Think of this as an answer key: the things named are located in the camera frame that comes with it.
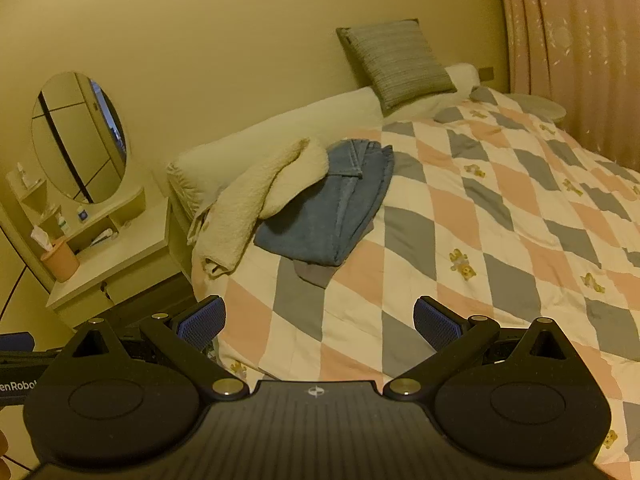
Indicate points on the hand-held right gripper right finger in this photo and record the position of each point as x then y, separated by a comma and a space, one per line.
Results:
437, 322

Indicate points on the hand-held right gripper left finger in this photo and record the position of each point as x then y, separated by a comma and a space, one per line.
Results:
202, 322

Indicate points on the cream fleece garment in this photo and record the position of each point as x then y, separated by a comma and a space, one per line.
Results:
240, 210

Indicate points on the blue jeans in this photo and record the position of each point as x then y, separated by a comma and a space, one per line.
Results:
325, 210

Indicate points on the cream vanity table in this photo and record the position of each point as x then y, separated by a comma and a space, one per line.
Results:
125, 255

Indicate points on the checkered bear print quilt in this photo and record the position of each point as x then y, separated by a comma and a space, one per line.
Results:
500, 210

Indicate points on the pink tissue cup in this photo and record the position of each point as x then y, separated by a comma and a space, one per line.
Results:
60, 262

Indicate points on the white tube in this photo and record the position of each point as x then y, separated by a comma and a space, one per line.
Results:
105, 236

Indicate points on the small blue label bottle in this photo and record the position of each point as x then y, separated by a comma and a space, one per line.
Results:
83, 214

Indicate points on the white pillow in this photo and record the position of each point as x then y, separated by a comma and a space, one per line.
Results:
462, 77
280, 125

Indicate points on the oval mirror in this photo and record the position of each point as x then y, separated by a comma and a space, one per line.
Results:
75, 135

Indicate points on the round side table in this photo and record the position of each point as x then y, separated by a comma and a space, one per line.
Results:
540, 105

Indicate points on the grey striped cushion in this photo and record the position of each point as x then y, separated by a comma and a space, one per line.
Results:
400, 62

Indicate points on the pink curtain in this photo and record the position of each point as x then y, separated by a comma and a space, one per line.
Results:
575, 35

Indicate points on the wall socket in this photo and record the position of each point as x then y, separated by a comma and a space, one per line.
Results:
486, 74

